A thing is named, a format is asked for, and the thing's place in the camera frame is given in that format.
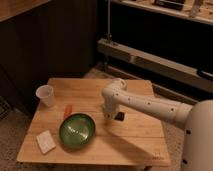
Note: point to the white eraser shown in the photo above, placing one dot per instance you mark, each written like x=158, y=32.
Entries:
x=45, y=142

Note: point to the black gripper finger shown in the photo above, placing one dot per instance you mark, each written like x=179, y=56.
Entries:
x=120, y=116

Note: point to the upper wooden shelf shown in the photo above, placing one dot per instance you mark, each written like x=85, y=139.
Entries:
x=194, y=10

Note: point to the metal pole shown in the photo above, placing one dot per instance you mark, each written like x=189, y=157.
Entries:
x=109, y=21

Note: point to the green bowl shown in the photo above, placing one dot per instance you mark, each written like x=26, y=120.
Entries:
x=76, y=131

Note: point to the clear plastic cup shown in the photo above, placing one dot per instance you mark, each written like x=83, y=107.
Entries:
x=46, y=95

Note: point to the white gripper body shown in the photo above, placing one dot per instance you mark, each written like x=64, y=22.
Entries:
x=109, y=109

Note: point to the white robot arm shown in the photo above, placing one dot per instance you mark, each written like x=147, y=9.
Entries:
x=195, y=120

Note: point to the wooden shelf beam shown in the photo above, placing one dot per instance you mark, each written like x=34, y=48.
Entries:
x=164, y=67

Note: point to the orange marker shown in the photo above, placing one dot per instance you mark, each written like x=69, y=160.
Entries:
x=67, y=111

